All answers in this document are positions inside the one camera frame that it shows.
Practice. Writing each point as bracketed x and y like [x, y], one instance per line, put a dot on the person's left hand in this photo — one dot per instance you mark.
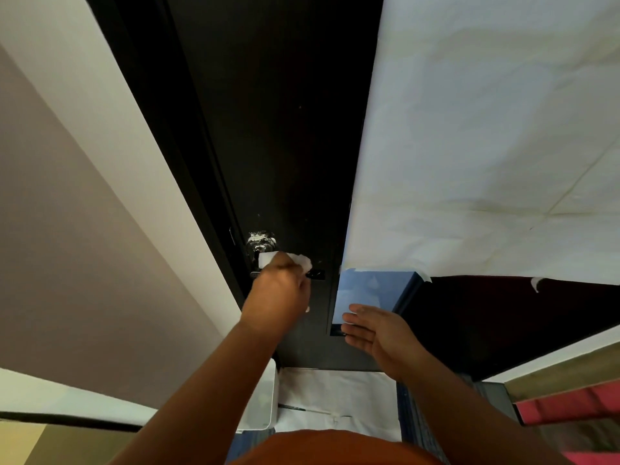
[276, 297]

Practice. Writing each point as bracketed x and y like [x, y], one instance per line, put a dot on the person's right hand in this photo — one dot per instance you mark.
[387, 338]

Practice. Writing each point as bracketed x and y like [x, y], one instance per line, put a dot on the person's right fingers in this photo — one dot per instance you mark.
[361, 330]

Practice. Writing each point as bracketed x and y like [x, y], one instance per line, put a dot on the person's left fingers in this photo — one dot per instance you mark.
[289, 275]

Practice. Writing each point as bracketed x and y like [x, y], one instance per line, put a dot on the white masking tape piece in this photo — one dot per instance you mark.
[298, 260]

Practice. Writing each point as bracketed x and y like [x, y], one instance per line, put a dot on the person's left forearm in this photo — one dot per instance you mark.
[208, 392]

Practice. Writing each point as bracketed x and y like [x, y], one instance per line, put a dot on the person's right forearm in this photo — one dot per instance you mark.
[460, 411]

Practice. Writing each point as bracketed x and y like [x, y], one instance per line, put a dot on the blue glass door pane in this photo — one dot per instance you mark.
[368, 290]

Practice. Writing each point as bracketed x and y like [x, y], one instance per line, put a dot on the white paper floor sheet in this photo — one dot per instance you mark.
[348, 397]

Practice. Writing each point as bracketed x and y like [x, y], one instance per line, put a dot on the thin paintbrush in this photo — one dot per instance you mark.
[310, 410]

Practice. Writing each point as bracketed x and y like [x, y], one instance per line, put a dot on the white plastic tray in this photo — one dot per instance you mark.
[264, 401]

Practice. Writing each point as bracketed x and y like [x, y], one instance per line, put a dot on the orange shirt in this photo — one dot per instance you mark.
[334, 450]

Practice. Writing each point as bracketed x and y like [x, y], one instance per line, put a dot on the dark brown door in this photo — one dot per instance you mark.
[290, 116]

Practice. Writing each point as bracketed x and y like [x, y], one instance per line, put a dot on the small white tape scrap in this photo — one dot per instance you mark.
[535, 284]

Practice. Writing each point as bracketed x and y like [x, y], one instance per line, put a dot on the red cloth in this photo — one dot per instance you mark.
[566, 401]

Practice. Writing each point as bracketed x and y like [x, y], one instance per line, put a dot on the large white paper sheet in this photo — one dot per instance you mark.
[484, 140]

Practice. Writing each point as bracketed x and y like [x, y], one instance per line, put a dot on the white panel with black edge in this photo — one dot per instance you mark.
[58, 397]

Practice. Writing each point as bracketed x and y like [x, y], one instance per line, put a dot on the black door frame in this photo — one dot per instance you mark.
[160, 101]

